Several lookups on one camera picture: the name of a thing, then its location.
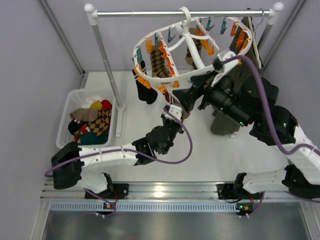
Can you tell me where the white clip hanger frame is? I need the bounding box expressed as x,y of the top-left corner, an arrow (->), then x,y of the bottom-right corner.
132,6 -> 253,91

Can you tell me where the black striped sock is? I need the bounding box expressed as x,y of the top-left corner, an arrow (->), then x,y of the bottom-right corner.
132,68 -> 158,105

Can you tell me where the brown argyle sock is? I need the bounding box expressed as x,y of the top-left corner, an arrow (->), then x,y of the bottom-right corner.
150,47 -> 170,78
183,28 -> 205,70
88,108 -> 112,137

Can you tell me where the tan maroon striped sock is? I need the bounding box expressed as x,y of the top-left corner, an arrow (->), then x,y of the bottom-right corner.
69,108 -> 98,122

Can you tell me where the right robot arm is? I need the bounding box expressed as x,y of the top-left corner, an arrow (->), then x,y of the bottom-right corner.
173,73 -> 320,203

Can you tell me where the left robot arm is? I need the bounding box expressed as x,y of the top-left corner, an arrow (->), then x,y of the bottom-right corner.
51,114 -> 183,194

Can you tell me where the wooden clothes hanger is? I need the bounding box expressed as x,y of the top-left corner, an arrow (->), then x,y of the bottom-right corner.
248,16 -> 262,70

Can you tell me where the red sock in basket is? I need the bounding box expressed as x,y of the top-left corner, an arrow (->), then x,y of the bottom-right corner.
101,99 -> 113,110

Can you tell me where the yellow sock in basket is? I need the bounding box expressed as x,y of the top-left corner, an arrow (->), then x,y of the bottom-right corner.
90,101 -> 103,111

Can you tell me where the dark teal sock in basket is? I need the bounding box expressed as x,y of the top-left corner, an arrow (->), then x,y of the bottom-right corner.
80,132 -> 109,145

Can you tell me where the white sock in basket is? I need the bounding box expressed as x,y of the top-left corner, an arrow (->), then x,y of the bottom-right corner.
85,95 -> 104,106

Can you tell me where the black sock in basket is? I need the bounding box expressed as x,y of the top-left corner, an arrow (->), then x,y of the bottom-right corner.
68,119 -> 87,136

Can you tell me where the white laundry basket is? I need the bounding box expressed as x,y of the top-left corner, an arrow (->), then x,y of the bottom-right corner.
55,88 -> 117,149

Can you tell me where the white clothes rack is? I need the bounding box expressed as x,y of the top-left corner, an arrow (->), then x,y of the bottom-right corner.
83,2 -> 285,138

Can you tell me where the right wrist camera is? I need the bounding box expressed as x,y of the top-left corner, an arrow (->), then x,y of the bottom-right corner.
210,48 -> 239,87

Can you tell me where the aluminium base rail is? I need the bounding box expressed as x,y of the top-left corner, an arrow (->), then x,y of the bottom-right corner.
40,181 -> 298,215

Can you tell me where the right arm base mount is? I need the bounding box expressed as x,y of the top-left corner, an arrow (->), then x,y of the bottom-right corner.
216,183 -> 239,200

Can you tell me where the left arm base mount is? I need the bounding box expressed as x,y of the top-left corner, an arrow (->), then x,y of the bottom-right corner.
96,183 -> 130,200

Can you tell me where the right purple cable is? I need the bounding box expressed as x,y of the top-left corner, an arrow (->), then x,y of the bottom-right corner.
219,54 -> 320,203

